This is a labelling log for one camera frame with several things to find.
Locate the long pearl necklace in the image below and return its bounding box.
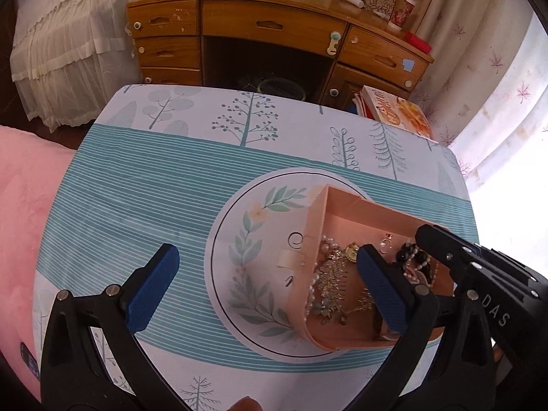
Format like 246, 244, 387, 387
402, 243, 440, 286

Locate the small charm earrings cluster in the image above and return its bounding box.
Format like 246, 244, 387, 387
379, 233, 393, 255

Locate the white pearl bracelet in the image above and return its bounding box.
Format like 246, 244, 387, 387
303, 235, 339, 319

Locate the gold leaf hair comb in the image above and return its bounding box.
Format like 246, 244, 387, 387
307, 240, 374, 326

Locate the pink rectangular jewelry box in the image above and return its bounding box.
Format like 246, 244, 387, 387
286, 186, 453, 352

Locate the gold round brooch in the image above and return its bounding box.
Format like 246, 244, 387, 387
344, 242, 360, 263

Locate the smartphone on blanket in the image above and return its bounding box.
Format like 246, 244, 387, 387
20, 341, 40, 381

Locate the floral sheer curtain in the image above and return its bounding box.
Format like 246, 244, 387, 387
411, 0, 547, 188

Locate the pink blanket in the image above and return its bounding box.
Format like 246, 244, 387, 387
0, 126, 75, 399

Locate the tree patterned tablecloth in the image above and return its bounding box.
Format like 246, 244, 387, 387
33, 85, 477, 410

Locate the red floral paper cup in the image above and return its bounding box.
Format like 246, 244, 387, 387
388, 0, 415, 31

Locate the wooden dresser desk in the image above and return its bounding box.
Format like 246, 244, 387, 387
126, 0, 433, 110

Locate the white lace bed skirt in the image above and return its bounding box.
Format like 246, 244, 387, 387
10, 0, 141, 131

